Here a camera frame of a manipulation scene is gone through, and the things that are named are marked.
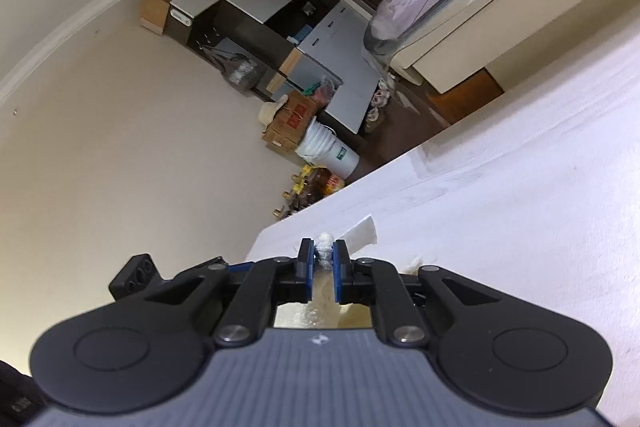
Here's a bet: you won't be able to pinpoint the cardboard box with red print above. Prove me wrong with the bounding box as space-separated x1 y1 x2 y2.
261 91 321 153

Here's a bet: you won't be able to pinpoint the plain brown cardboard box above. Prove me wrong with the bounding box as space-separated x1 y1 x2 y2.
139 0 174 36

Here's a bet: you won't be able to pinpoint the pale yellow towel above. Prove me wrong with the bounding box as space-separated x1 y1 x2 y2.
272 214 424 331

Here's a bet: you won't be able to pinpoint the grey hanging bag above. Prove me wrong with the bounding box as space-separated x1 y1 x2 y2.
215 49 259 90

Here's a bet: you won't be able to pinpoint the row of shoes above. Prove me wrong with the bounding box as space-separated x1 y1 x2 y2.
364 77 399 123

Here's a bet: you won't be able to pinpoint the cream dining table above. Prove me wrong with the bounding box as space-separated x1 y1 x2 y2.
390 0 640 94

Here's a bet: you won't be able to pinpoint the row of yellow-capped bottles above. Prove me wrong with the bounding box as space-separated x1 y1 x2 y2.
272 164 346 221

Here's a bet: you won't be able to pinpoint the stack of white buckets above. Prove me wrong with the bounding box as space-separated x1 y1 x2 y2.
295 117 361 182

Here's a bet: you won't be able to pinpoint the grey and dark hall cabinet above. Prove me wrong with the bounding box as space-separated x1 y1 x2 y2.
167 0 397 136

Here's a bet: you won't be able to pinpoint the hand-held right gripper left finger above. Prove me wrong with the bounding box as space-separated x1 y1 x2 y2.
145 237 317 351

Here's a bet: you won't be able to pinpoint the straw hat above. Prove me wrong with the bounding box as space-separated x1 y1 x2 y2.
258 101 287 128

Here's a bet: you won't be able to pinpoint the dark cloth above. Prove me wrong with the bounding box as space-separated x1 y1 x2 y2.
0 359 49 427

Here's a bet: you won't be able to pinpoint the colourful plastic bags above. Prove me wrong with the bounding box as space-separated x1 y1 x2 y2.
302 77 341 108

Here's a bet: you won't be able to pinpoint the small blue box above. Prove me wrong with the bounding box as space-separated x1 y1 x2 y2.
287 24 314 46

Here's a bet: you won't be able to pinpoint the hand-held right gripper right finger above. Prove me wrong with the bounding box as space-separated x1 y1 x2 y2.
333 239 502 351

